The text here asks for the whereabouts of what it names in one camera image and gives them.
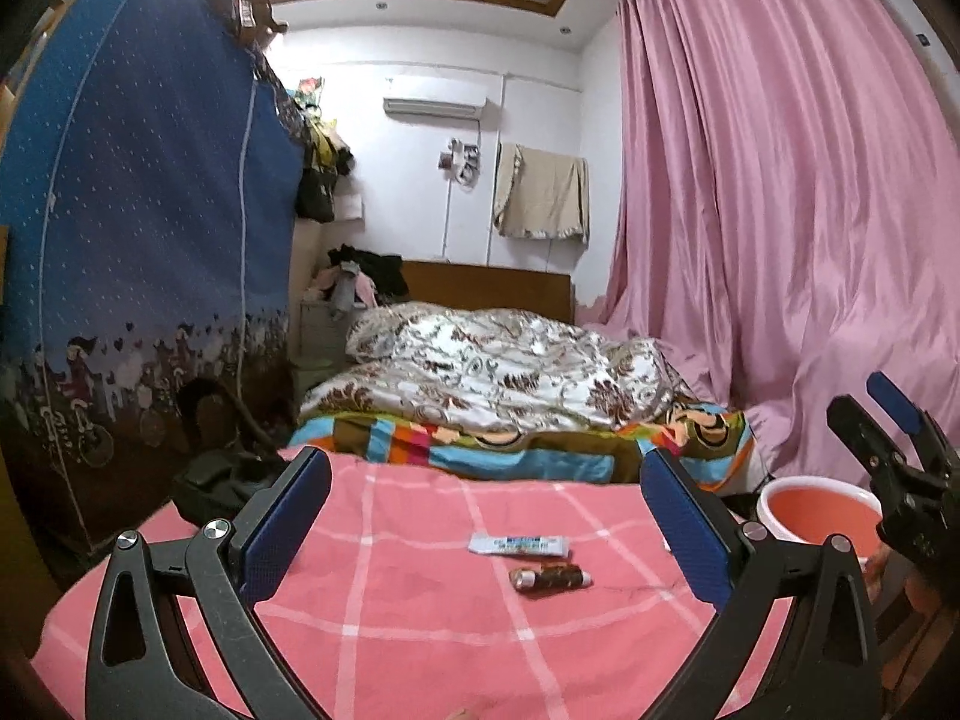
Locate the wooden bed headboard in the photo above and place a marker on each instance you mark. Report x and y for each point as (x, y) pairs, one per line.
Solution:
(487, 285)

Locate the floral white brown quilt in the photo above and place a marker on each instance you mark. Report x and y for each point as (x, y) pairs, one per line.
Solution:
(487, 375)

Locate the orange bucket with white rim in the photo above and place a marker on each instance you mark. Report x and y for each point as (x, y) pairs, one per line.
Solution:
(810, 521)

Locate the colourful patterned bedsheet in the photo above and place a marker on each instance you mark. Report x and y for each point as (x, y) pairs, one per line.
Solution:
(487, 457)

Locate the white air conditioner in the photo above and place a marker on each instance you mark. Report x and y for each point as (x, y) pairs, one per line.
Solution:
(433, 108)

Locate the pink grey clothes pile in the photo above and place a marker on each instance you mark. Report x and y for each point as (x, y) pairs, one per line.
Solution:
(345, 289)

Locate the yellow hanging clothes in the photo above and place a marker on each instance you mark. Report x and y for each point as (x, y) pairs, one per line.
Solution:
(326, 144)

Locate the blue fabric wardrobe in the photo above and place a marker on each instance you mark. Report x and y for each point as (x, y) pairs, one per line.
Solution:
(150, 202)

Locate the white blue ointment tube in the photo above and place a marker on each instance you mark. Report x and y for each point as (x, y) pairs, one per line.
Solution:
(517, 544)

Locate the beige hanging towel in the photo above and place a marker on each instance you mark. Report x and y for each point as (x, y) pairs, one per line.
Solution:
(540, 195)

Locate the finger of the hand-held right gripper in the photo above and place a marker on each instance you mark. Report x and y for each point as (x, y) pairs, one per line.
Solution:
(862, 431)
(900, 401)

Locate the beige nightstand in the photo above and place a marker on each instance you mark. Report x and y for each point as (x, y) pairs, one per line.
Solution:
(322, 334)

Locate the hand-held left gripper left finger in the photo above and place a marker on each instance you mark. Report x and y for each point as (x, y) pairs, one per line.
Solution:
(289, 525)

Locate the white wall note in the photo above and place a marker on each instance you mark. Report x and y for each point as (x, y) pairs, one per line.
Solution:
(349, 207)

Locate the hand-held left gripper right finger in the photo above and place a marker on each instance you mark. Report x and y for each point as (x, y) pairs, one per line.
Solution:
(686, 529)

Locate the brown white cap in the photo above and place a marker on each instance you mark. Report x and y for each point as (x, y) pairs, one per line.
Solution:
(259, 11)

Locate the white wall conduit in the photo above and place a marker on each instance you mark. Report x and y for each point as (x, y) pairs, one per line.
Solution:
(446, 225)

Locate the pink curtain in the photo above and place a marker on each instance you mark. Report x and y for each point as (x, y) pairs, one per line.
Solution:
(750, 202)

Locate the brown snack wrapper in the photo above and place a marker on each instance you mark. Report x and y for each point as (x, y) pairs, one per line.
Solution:
(551, 577)

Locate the pink checked sheet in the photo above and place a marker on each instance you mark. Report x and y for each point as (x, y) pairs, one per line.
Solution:
(450, 645)

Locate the black clothes pile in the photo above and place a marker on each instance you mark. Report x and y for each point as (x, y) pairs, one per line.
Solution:
(375, 270)

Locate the black hanging bag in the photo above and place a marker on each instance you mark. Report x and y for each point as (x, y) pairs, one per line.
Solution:
(315, 195)

